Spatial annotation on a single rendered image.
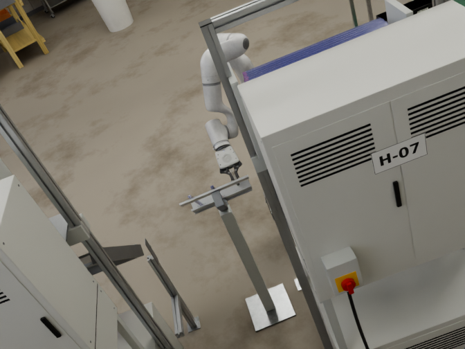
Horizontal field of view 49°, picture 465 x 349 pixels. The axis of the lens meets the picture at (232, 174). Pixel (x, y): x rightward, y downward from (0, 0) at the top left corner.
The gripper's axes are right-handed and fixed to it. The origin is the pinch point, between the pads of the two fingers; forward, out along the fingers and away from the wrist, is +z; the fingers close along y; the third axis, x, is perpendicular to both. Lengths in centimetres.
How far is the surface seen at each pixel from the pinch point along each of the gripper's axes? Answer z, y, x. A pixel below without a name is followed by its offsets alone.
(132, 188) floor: -86, -88, 175
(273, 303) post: 58, -8, 71
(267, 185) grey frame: 25, 11, -49
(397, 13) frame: 0, 70, -89
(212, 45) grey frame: -8, 10, -100
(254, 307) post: 55, -20, 78
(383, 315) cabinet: 85, 34, -17
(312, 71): 14, 34, -102
